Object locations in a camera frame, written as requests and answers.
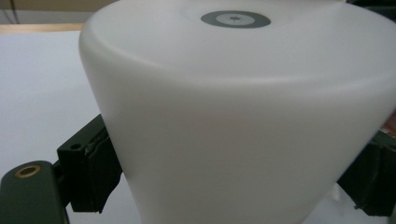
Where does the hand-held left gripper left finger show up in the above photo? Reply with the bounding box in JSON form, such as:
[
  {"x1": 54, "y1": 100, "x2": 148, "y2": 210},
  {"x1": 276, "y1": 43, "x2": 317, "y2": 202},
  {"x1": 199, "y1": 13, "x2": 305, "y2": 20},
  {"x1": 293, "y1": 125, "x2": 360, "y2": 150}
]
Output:
[{"x1": 56, "y1": 113, "x2": 123, "y2": 215}]

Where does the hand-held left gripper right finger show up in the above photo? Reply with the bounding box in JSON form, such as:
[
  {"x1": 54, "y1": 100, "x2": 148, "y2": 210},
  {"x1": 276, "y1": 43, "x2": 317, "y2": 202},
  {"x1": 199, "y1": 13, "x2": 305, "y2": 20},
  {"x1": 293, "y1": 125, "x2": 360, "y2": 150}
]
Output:
[{"x1": 336, "y1": 130, "x2": 396, "y2": 217}]

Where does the white table sheet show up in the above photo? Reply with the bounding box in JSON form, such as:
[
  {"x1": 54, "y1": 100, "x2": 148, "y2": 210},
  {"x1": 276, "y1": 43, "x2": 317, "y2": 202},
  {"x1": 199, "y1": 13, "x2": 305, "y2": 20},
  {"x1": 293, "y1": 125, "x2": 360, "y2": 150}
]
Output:
[{"x1": 0, "y1": 31, "x2": 396, "y2": 224}]

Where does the wooden table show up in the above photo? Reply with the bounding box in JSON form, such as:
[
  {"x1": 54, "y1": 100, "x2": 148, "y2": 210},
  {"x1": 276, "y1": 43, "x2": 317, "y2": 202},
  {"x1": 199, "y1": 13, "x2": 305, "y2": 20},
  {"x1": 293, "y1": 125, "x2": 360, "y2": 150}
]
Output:
[{"x1": 0, "y1": 22, "x2": 85, "y2": 35}]

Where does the light wooden furniture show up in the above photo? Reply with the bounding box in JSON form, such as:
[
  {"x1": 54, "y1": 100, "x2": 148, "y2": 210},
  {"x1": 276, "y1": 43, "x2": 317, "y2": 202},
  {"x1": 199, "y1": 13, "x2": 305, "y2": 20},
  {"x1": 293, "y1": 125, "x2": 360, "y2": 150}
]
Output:
[{"x1": 0, "y1": 0, "x2": 120, "y2": 13}]

